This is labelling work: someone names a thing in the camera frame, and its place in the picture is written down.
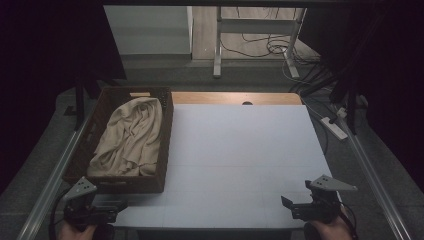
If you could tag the person's left hand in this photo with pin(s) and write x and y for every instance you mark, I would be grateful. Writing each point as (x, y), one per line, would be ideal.
(74, 233)

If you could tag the person's right hand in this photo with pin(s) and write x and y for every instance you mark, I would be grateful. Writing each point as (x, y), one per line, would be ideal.
(333, 230)

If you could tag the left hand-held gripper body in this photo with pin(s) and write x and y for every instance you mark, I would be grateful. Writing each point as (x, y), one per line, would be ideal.
(80, 200)

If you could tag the white cabinet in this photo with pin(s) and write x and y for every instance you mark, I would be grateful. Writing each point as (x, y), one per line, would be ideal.
(150, 30)

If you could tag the black stand post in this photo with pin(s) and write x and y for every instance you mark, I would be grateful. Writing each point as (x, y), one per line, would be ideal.
(79, 103)
(351, 110)

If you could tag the brown wicker basket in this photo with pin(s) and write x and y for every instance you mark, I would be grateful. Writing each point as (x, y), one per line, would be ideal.
(96, 133)

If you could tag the metal rail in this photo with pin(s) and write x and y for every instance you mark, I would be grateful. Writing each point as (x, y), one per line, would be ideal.
(376, 186)
(50, 186)

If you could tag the white power strip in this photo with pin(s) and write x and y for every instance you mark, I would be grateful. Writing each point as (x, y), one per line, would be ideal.
(334, 128)

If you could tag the beige cloth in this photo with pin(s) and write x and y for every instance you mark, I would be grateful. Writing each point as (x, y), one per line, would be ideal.
(130, 140)

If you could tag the white table frame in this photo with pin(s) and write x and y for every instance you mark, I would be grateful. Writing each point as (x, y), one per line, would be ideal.
(218, 43)

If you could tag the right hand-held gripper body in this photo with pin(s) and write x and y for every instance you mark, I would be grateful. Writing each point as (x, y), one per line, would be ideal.
(321, 200)

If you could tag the white table mat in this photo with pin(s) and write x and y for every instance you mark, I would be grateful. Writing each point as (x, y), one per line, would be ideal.
(240, 160)

